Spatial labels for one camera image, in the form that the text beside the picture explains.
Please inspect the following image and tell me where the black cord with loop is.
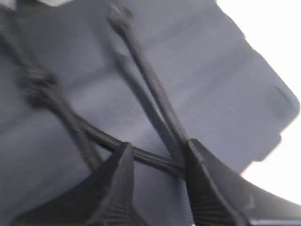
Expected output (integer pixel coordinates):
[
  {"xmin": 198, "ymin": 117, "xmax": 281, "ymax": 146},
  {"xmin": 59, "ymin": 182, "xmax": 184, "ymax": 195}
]
[{"xmin": 0, "ymin": 4, "xmax": 191, "ymax": 179}]

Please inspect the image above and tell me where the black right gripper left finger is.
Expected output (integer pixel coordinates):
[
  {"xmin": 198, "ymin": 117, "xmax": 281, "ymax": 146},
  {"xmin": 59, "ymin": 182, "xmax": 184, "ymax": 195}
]
[{"xmin": 10, "ymin": 143, "xmax": 148, "ymax": 226}]

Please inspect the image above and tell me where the black plastic carry case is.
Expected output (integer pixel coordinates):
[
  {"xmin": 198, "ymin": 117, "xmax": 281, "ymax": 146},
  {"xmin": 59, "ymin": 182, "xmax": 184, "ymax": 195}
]
[{"xmin": 0, "ymin": 0, "xmax": 301, "ymax": 226}]

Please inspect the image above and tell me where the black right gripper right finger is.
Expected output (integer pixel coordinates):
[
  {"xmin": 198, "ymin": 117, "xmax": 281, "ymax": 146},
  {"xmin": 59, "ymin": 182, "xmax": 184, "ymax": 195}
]
[{"xmin": 187, "ymin": 139, "xmax": 301, "ymax": 226}]

